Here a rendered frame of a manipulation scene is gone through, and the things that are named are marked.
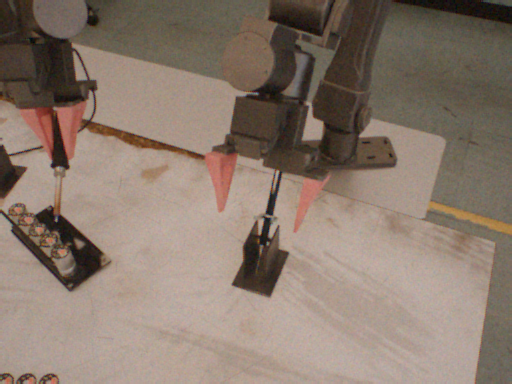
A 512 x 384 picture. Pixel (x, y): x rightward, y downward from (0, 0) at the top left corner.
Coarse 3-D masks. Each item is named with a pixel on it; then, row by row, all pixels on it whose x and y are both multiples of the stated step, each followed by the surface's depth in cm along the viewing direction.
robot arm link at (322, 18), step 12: (276, 0) 55; (288, 0) 54; (300, 0) 53; (312, 0) 53; (324, 0) 52; (276, 12) 55; (288, 12) 55; (300, 12) 54; (312, 12) 53; (324, 12) 52; (288, 24) 56; (300, 24) 55; (312, 24) 54; (324, 24) 54
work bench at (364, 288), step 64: (0, 128) 95; (64, 192) 84; (128, 192) 84; (192, 192) 84; (256, 192) 84; (320, 192) 84; (0, 256) 75; (128, 256) 75; (192, 256) 75; (320, 256) 75; (384, 256) 75; (448, 256) 75; (0, 320) 68; (64, 320) 68; (128, 320) 68; (192, 320) 68; (256, 320) 68; (320, 320) 68; (384, 320) 68; (448, 320) 68
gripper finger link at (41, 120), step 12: (72, 96) 67; (84, 96) 67; (24, 108) 63; (36, 108) 63; (48, 108) 67; (36, 120) 63; (48, 120) 68; (36, 132) 64; (48, 132) 67; (48, 144) 66; (48, 156) 67
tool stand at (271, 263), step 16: (256, 224) 69; (272, 224) 67; (256, 240) 72; (272, 240) 67; (256, 256) 74; (272, 256) 70; (240, 272) 73; (272, 272) 72; (256, 288) 71; (272, 288) 71
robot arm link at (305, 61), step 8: (296, 48) 57; (296, 56) 55; (304, 56) 55; (312, 56) 56; (304, 64) 56; (312, 64) 57; (296, 72) 55; (304, 72) 56; (312, 72) 57; (296, 80) 56; (304, 80) 56; (288, 88) 56; (296, 88) 56; (304, 88) 57; (280, 96) 57; (288, 96) 57; (296, 96) 56; (304, 96) 57
